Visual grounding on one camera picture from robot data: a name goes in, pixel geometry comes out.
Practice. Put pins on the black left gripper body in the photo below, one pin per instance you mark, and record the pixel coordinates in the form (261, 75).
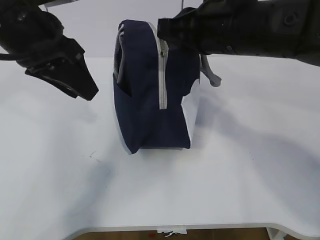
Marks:
(35, 40)

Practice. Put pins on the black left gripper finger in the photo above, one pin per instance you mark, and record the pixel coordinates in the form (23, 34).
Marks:
(57, 84)
(76, 80)

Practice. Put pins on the white label under table edge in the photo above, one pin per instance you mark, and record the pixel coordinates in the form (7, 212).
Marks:
(168, 231)

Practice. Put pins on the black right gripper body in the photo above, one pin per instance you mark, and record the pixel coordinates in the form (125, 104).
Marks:
(234, 27)

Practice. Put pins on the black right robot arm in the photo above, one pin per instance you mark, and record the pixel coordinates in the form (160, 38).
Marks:
(287, 29)

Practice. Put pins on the navy blue lunch bag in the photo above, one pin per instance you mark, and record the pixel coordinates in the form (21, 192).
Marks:
(156, 88)

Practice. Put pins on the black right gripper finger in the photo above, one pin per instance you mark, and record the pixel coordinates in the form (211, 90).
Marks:
(183, 30)

